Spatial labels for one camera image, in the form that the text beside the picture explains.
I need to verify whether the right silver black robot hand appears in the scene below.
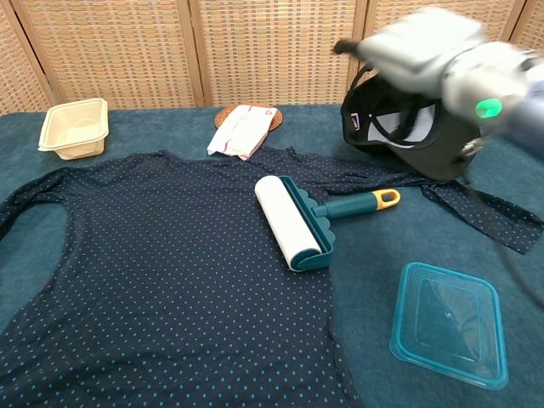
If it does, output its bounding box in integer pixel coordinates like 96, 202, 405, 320
333, 6, 490, 93

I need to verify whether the blue transparent container lid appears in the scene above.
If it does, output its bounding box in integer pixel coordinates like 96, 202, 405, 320
389, 262, 510, 390

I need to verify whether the black baseball cap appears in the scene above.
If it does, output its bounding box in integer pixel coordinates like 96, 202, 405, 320
339, 63, 484, 184

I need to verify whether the white tissue pack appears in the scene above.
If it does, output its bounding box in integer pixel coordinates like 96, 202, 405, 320
206, 105, 280, 162

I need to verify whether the beige plastic food container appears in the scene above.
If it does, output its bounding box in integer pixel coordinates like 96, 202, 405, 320
37, 98, 110, 162

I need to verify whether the teal white lint roller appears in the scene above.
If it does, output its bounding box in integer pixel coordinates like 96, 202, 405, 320
253, 174, 401, 273

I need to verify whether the round woven rattan coaster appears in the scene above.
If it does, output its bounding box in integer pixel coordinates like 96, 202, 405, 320
213, 105, 284, 131

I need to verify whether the teal fuzzy table cover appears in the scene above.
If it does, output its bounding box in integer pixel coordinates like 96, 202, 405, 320
0, 101, 544, 408

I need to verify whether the bamboo folding screen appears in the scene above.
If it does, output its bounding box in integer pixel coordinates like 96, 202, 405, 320
0, 0, 544, 116

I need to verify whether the navy polka dot shirt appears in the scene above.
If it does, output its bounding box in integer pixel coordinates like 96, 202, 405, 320
0, 146, 544, 408

